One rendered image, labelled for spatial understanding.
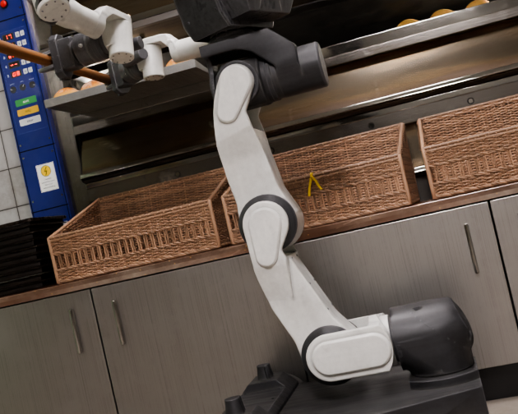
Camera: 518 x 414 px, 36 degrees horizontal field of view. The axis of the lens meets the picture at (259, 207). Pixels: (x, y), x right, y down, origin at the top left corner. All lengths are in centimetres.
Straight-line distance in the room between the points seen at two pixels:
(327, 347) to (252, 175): 45
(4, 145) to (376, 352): 187
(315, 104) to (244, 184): 95
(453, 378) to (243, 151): 72
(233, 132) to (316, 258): 54
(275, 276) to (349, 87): 110
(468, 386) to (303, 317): 41
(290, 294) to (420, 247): 49
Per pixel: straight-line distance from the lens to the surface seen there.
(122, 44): 214
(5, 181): 326
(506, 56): 284
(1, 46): 204
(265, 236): 190
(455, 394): 185
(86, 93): 280
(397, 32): 286
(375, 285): 229
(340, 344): 190
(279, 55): 195
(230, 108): 193
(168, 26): 294
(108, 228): 253
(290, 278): 194
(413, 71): 284
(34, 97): 318
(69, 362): 259
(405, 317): 193
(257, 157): 195
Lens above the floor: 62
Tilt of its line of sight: 1 degrees up
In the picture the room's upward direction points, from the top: 13 degrees counter-clockwise
